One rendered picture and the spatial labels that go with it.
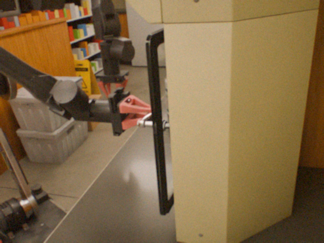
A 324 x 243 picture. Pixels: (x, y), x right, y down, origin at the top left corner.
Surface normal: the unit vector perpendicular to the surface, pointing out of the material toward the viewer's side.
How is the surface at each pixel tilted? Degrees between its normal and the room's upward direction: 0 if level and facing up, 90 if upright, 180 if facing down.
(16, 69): 74
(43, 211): 0
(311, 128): 90
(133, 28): 90
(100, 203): 0
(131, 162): 0
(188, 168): 90
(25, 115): 95
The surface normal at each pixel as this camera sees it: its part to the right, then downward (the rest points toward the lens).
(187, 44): -0.28, 0.42
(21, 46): 0.96, 0.06
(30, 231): -0.07, -0.91
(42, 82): 0.52, 0.06
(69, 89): -0.24, -0.37
